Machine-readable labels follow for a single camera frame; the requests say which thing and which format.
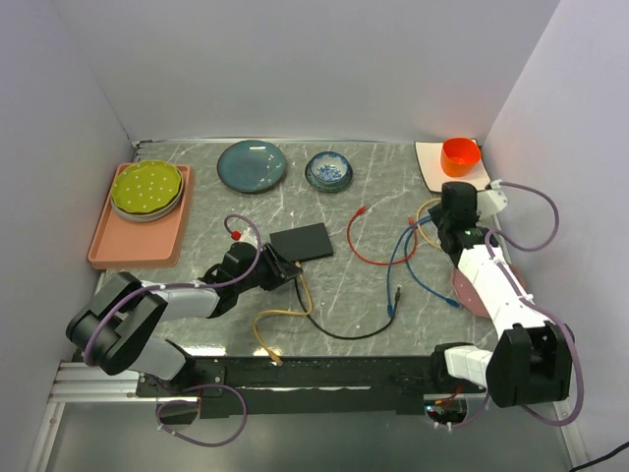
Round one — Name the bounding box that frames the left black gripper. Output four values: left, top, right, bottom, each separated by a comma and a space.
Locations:
236, 243, 303, 293

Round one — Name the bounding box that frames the black network switch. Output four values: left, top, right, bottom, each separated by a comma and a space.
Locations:
269, 222, 334, 263

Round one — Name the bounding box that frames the black ethernet cable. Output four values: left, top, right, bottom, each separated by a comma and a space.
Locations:
293, 274, 403, 341

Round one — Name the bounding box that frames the red ethernet cable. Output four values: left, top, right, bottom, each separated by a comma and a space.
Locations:
346, 206, 419, 267

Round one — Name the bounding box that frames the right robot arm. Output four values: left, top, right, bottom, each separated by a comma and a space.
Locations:
429, 181, 574, 407

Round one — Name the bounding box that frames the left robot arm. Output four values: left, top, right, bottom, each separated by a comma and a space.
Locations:
66, 242, 303, 395

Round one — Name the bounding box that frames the pink dotted plate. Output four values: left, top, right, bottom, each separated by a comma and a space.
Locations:
452, 261, 532, 325

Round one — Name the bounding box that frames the orange plastic cup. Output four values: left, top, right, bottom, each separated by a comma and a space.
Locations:
440, 138, 482, 177

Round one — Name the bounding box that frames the white square plate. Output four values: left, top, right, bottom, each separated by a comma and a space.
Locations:
415, 142, 490, 194

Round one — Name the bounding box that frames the blue patterned saucer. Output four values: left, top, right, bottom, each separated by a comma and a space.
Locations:
305, 166, 354, 194

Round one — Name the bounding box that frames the blue white porcelain bowl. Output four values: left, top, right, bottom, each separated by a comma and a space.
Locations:
307, 151, 350, 186

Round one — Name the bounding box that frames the dark teal round plate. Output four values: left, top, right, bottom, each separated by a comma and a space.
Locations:
216, 140, 288, 194

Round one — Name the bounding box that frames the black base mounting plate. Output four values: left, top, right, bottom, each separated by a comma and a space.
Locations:
136, 356, 483, 419

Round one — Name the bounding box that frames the grey plate under green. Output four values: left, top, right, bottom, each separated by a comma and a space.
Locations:
110, 190, 183, 223

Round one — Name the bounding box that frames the green dotted plate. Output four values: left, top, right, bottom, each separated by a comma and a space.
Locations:
111, 160, 183, 214

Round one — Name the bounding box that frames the pink rectangular tray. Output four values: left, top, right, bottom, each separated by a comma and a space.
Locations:
87, 164, 195, 269

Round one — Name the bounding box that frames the aluminium frame rail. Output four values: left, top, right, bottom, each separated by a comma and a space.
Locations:
49, 356, 486, 403

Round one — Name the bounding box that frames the black power cord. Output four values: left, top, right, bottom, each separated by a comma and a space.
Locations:
569, 441, 629, 472

